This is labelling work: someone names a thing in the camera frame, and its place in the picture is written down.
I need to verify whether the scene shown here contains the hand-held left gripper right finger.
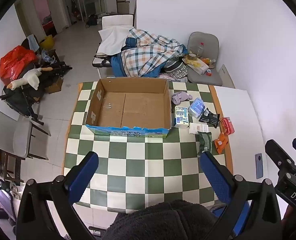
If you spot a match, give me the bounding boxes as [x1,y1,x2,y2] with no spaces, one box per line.
[199,151,283,240]

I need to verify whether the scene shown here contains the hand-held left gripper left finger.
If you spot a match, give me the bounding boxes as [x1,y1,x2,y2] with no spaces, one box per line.
[16,151,100,240]

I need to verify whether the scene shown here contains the orange packet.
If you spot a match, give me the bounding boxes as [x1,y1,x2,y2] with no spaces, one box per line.
[214,132,229,155]

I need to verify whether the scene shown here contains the green cloth pouch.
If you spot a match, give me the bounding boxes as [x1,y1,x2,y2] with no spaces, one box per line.
[196,131,213,154]

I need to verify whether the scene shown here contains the white packet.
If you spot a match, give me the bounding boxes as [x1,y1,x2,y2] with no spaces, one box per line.
[189,123,210,135]

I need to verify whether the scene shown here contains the red packet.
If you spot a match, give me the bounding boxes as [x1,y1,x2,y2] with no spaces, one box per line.
[219,117,235,136]

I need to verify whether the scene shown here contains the black packet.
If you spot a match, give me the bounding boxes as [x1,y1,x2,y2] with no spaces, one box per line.
[198,107,221,129]

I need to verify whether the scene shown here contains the blue-white medicine box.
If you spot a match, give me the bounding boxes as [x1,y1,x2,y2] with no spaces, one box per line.
[174,106,190,128]

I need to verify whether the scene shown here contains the clear blue wipes pack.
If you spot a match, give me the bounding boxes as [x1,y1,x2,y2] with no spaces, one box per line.
[188,98,205,118]

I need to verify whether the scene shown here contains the purple cloth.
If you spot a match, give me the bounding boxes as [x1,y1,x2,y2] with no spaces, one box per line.
[171,91,193,105]

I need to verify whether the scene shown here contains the blue smartphone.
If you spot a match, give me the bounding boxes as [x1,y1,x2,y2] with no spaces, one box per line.
[255,153,264,179]

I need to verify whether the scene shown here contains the dark fleece garment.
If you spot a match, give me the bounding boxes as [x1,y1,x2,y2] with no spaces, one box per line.
[104,199,219,240]

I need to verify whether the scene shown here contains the grey folding chair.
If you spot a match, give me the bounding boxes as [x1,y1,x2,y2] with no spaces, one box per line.
[0,110,51,161]

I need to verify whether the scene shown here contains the white leaning panel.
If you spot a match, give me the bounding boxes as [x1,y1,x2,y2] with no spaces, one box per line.
[219,64,236,89]

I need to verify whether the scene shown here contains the small brown cardboard box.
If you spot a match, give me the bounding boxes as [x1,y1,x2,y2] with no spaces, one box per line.
[44,76,64,94]

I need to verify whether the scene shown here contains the black folding rack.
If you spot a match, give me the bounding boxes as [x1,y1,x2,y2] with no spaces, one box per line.
[0,55,73,126]

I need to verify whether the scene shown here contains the yellow white snack package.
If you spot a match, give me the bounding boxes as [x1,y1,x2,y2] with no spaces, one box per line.
[182,55,210,76]

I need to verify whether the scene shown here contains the white goose plush toy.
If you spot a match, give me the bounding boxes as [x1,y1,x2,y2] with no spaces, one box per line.
[7,67,54,91]

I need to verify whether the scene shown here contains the black white striped cloth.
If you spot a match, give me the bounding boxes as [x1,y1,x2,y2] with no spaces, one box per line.
[163,57,189,79]

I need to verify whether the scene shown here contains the grey padded chair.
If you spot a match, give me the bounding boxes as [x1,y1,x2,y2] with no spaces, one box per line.
[187,32,223,87]

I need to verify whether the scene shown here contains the red plastic bag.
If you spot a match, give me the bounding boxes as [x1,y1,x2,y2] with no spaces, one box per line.
[0,45,39,86]

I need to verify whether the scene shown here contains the white pillow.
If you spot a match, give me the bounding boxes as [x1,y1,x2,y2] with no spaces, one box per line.
[98,26,135,56]

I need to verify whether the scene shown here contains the plaid blanket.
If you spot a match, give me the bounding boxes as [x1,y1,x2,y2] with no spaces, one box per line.
[110,28,188,78]

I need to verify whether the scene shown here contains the yellow bucket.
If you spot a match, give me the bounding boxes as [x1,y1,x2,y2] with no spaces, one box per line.
[39,35,55,51]

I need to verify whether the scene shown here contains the light blue cloth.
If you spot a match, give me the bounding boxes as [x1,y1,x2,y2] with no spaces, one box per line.
[26,34,40,52]

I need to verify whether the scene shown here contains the black bag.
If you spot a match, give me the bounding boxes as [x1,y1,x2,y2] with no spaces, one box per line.
[87,14,99,26]

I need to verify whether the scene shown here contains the white chair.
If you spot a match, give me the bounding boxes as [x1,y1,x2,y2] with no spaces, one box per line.
[101,14,135,30]

